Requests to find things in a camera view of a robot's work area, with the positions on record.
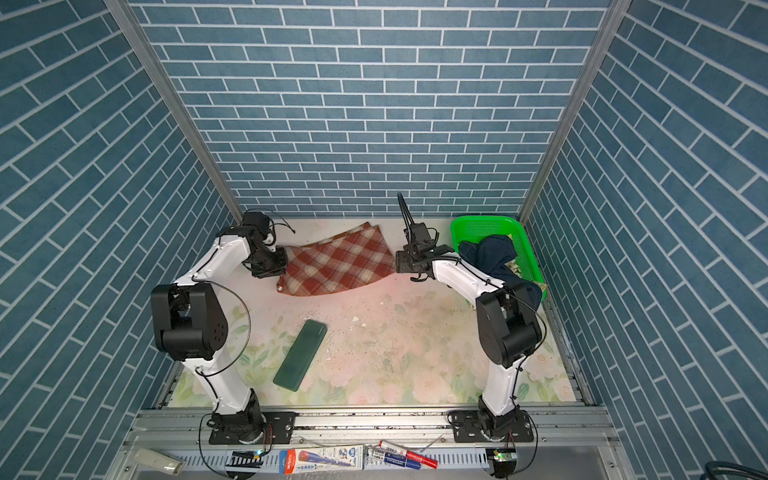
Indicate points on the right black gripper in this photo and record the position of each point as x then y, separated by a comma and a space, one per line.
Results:
402, 260

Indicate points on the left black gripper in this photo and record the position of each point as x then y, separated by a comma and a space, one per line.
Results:
279, 267

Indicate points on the green plastic basket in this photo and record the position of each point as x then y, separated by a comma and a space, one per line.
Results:
474, 228

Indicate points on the red plaid skirt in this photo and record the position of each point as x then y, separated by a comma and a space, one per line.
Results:
352, 259

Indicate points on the dark blue denim skirt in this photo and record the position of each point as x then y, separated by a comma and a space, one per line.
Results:
493, 257

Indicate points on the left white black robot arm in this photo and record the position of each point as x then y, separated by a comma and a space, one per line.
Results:
190, 325

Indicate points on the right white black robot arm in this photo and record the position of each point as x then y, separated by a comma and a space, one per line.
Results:
508, 327

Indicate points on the yellow floral skirt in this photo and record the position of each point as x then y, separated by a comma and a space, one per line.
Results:
514, 267

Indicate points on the dark green rectangular board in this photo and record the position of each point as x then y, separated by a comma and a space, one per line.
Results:
300, 355

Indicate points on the marker package box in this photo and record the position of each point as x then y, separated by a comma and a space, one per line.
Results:
316, 459

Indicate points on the blue marker pen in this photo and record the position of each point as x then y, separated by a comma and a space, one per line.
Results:
393, 459

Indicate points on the grey white small device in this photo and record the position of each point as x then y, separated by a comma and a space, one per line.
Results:
158, 461

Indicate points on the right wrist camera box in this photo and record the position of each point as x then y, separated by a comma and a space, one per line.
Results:
418, 236

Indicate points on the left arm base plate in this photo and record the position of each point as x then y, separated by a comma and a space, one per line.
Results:
270, 428

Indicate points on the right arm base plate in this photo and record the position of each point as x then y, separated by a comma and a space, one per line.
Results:
479, 425

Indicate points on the aluminium front rail frame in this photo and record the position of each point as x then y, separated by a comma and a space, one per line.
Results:
572, 441

